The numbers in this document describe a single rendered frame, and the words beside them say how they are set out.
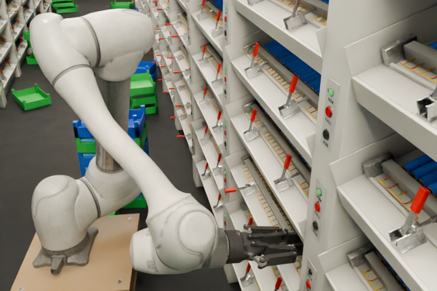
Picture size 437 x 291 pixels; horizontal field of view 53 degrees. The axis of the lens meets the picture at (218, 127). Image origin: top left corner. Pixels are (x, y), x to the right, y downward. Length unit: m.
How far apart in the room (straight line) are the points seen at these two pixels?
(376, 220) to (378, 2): 0.31
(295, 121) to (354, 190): 0.26
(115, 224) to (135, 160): 0.84
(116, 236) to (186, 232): 0.90
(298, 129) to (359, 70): 0.29
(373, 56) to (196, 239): 0.42
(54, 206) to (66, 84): 0.52
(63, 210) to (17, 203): 1.04
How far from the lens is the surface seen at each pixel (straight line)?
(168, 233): 0.80
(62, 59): 1.09
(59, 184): 1.49
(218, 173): 1.85
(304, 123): 0.94
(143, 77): 3.47
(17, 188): 2.63
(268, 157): 1.20
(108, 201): 1.55
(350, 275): 0.88
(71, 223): 1.52
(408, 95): 0.62
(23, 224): 2.35
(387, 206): 0.72
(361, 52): 0.68
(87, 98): 1.06
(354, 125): 0.73
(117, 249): 1.61
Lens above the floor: 1.35
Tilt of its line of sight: 27 degrees down
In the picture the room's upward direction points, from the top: straight up
